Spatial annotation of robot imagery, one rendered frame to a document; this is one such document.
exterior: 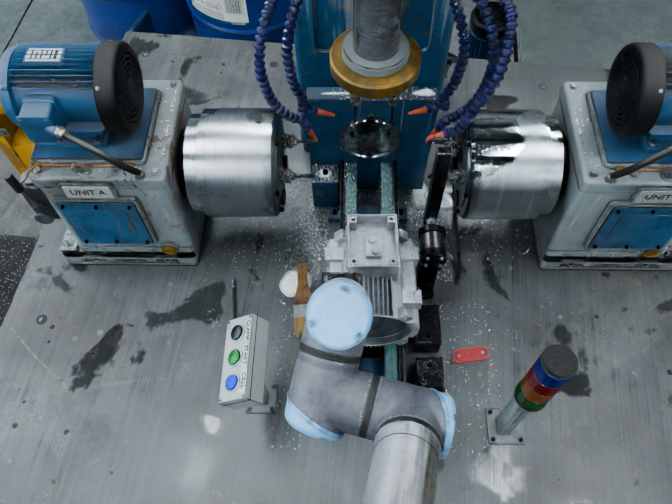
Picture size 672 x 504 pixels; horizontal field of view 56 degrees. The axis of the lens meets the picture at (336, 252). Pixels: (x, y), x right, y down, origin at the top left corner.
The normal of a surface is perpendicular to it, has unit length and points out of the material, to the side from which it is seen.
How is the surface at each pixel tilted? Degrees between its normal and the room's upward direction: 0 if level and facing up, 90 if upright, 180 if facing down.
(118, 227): 90
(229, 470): 0
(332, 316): 25
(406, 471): 35
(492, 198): 73
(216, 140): 17
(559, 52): 0
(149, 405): 0
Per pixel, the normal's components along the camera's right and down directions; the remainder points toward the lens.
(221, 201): -0.02, 0.77
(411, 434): 0.13, -0.89
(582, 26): -0.01, -0.50
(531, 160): -0.02, 0.04
